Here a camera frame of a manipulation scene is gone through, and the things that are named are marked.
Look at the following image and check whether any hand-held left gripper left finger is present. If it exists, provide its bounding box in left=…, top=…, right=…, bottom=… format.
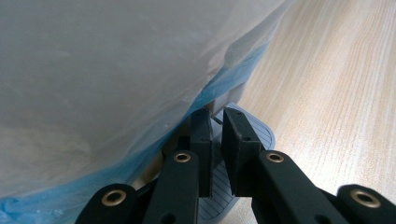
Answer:
left=141, top=107, right=215, bottom=224

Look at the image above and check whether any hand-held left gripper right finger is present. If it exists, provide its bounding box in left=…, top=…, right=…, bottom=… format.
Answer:
left=220, top=106, right=351, bottom=224

